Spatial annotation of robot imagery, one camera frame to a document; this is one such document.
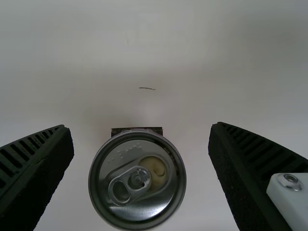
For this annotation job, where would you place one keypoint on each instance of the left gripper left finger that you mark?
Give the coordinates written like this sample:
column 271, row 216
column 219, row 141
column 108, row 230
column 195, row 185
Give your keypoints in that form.
column 33, row 173

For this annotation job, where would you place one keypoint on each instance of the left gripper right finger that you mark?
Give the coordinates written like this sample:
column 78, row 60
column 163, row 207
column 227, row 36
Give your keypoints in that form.
column 243, row 168

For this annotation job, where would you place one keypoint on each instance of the purple can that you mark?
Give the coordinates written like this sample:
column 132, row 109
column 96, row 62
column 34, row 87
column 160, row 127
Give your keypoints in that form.
column 137, row 187

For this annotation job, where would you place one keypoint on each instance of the small square scanner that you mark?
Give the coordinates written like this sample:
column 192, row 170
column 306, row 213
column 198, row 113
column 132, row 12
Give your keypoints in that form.
column 115, row 132

